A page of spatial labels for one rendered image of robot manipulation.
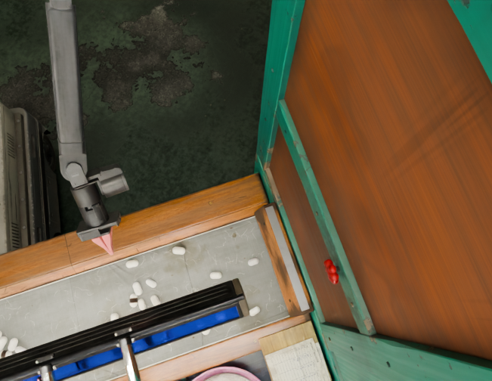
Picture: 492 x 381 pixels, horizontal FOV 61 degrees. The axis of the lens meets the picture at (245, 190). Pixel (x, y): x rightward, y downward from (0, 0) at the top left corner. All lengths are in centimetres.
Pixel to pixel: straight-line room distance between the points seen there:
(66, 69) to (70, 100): 6
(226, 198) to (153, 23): 146
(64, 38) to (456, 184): 81
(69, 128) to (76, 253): 41
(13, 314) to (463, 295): 117
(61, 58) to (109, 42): 149
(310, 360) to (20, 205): 123
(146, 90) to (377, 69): 191
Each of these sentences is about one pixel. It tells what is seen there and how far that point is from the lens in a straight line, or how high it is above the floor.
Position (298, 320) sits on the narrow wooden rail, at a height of 76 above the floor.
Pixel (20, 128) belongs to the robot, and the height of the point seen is 36.
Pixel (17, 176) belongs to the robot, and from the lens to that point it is 187.
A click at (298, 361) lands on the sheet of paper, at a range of 118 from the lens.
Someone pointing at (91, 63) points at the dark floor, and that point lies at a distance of 242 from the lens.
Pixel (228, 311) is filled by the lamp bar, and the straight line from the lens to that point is 86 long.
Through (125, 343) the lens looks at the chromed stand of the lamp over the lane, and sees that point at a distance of 85.
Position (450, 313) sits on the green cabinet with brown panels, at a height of 153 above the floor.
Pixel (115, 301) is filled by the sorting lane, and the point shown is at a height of 74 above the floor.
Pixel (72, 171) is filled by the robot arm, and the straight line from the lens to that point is 101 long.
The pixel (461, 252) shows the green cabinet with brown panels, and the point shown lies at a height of 160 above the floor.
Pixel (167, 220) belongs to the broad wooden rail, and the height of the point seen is 76.
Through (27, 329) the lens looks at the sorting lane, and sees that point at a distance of 134.
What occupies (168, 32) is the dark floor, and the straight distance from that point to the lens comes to 243.
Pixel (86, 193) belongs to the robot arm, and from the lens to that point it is 104.
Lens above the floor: 194
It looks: 75 degrees down
